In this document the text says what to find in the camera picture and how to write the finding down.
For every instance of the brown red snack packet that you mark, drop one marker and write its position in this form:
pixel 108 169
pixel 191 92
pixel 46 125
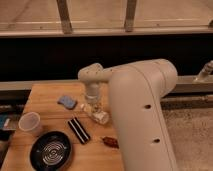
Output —
pixel 111 142

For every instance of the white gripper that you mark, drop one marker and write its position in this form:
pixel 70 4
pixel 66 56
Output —
pixel 92 93

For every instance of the blue sponge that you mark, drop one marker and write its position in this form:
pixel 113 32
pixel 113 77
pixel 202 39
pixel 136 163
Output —
pixel 67 102

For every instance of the clear plastic cup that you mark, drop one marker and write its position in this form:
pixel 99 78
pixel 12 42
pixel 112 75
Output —
pixel 31 123

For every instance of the black white striped bar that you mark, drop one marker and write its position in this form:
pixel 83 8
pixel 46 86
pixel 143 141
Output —
pixel 79 130

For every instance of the metal window post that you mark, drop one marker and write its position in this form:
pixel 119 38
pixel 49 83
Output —
pixel 64 16
pixel 130 15

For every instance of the right metal window post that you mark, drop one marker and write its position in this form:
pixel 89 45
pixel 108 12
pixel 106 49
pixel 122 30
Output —
pixel 130 15

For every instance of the white fixture at right edge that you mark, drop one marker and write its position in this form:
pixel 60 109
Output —
pixel 205 72

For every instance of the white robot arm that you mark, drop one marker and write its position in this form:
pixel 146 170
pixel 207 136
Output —
pixel 134 93

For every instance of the blue object at left edge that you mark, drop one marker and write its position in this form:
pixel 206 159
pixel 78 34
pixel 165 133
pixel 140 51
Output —
pixel 5 122

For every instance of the black ceramic bowl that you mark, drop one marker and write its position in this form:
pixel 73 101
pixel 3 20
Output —
pixel 51 151

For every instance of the left metal window post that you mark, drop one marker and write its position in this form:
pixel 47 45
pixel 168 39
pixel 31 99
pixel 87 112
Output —
pixel 64 16

